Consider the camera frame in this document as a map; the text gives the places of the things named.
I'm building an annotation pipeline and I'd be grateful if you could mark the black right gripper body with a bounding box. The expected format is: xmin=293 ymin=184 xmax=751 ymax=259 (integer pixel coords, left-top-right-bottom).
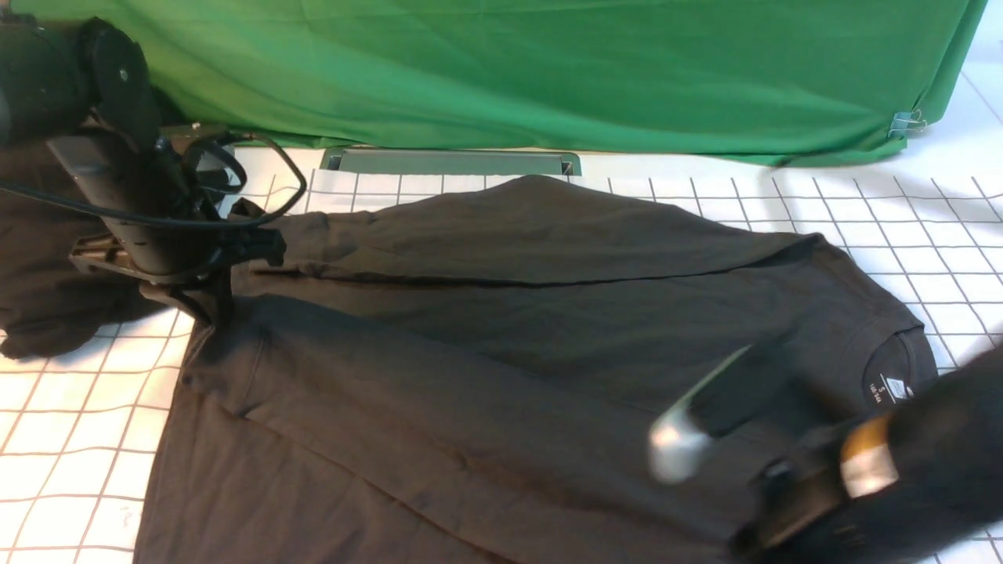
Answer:
xmin=730 ymin=424 xmax=855 ymax=561

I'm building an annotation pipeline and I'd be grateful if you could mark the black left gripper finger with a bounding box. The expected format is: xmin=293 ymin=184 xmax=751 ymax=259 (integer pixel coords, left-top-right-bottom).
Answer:
xmin=141 ymin=270 xmax=235 ymax=326

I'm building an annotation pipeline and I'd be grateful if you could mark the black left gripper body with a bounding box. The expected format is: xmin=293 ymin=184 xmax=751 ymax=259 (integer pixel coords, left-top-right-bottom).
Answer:
xmin=48 ymin=133 xmax=287 ymax=287

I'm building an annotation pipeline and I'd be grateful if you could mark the gray long-sleeve top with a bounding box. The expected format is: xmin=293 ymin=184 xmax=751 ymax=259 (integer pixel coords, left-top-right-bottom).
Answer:
xmin=135 ymin=176 xmax=937 ymax=563

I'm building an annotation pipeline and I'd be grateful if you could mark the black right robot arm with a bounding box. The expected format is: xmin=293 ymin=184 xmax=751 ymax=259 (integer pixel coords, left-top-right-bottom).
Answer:
xmin=730 ymin=349 xmax=1001 ymax=563

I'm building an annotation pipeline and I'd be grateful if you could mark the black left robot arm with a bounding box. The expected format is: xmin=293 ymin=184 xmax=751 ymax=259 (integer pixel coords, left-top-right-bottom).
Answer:
xmin=1 ymin=9 xmax=285 ymax=326

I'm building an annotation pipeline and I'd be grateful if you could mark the black clothes pile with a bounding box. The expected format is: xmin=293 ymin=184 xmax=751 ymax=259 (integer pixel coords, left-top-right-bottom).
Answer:
xmin=1 ymin=192 xmax=166 ymax=360

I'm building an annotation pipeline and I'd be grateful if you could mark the gray metal table slot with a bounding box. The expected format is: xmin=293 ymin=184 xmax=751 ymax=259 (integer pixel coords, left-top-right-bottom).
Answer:
xmin=320 ymin=147 xmax=581 ymax=176

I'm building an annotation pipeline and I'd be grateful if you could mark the silver binder clip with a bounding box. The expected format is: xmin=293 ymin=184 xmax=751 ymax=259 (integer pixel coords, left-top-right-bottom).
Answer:
xmin=887 ymin=109 xmax=928 ymax=139

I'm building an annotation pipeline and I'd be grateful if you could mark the green backdrop cloth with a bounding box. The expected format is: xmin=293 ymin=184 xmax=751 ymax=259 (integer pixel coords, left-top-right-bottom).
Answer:
xmin=16 ymin=0 xmax=988 ymax=168

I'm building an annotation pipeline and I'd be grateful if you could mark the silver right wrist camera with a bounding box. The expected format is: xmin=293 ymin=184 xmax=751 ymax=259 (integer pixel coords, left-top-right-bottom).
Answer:
xmin=648 ymin=336 xmax=793 ymax=484

